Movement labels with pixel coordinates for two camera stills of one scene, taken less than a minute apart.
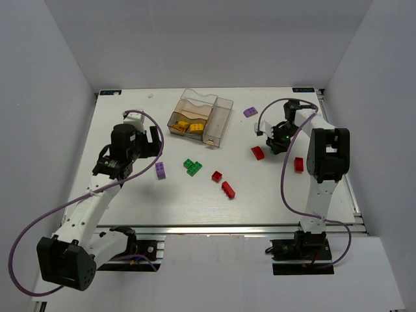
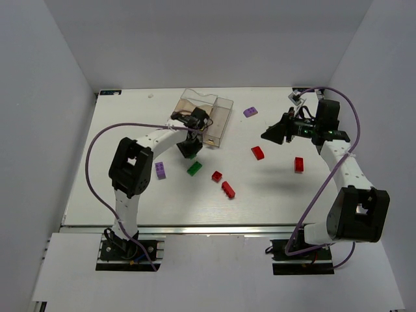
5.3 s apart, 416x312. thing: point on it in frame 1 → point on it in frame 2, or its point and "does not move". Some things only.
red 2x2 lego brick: x=216 y=176 does not move
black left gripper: x=149 y=143 → x=190 y=148
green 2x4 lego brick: x=194 y=169 does not move
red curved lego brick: x=258 y=153 does not move
